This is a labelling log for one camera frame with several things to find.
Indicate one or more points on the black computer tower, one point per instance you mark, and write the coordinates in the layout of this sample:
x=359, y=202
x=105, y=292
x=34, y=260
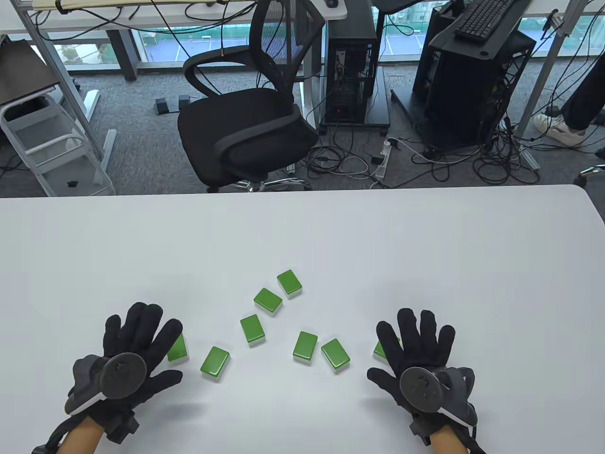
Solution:
x=350, y=56

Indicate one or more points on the person's right hand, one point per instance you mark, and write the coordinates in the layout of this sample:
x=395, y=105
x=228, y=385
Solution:
x=416, y=340

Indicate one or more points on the black office chair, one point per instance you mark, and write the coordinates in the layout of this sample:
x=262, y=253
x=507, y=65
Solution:
x=246, y=123

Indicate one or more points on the grey right hand controller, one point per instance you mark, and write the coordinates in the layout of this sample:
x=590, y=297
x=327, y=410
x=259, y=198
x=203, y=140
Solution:
x=420, y=385

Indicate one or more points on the grey foot pedal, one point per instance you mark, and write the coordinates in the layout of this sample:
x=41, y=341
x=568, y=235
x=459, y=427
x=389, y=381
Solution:
x=184, y=102

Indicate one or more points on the white step shelf cart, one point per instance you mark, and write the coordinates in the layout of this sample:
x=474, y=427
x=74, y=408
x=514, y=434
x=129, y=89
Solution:
x=56, y=177

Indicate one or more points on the white power strip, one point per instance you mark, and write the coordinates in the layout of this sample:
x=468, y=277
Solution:
x=384, y=158

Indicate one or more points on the grey hand controller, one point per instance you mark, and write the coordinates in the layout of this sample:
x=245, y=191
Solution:
x=122, y=376
x=420, y=385

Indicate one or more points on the black keyboard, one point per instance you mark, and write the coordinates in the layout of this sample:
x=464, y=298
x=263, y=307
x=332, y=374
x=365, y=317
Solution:
x=487, y=16

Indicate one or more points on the black open computer case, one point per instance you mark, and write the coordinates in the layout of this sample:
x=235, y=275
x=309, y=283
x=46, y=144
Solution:
x=463, y=85

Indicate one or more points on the black foot pedal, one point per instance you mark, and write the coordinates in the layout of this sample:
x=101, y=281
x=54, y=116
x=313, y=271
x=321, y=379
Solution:
x=161, y=105

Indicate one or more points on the person's left hand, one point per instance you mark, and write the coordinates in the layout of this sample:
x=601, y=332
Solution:
x=142, y=331

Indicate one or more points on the group of green mahjong tiles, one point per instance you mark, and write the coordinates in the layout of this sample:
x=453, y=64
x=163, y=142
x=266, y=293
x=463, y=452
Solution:
x=289, y=282

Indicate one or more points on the aluminium frame post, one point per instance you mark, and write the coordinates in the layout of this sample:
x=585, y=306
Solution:
x=548, y=71
x=61, y=80

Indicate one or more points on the person's right forearm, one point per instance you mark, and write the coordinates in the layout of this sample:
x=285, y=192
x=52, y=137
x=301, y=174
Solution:
x=449, y=445

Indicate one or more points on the black wheeled cart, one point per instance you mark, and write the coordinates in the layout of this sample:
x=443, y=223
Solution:
x=380, y=109

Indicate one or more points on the circle print green mahjong tile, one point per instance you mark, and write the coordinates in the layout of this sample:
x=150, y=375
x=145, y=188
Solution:
x=379, y=351

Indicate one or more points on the black flat board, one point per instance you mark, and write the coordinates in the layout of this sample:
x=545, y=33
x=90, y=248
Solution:
x=23, y=71

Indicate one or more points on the black chair caster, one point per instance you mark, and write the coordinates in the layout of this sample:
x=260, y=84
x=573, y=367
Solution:
x=586, y=176

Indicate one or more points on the grey left hand controller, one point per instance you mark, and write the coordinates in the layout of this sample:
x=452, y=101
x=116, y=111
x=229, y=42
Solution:
x=122, y=376

